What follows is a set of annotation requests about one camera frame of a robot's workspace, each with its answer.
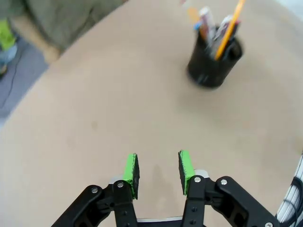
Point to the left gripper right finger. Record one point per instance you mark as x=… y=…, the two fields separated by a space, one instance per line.
x=206 y=201

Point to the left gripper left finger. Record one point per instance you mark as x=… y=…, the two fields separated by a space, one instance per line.
x=113 y=201

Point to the orange pencil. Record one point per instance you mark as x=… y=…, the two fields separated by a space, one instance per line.
x=228 y=30

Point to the silver ballpoint pen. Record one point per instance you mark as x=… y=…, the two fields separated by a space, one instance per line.
x=221 y=29

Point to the blue capped pen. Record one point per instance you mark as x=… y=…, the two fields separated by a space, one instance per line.
x=197 y=26

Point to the white marker with red print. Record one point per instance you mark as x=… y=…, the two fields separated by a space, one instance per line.
x=207 y=22

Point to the black pen with red tip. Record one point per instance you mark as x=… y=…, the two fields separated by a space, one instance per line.
x=236 y=24

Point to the orange pen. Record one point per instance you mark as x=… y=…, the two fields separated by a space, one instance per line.
x=193 y=13

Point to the black mesh pen holder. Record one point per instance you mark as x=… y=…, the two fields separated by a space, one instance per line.
x=208 y=71

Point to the person in olive shirt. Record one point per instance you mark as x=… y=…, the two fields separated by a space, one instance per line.
x=59 y=19

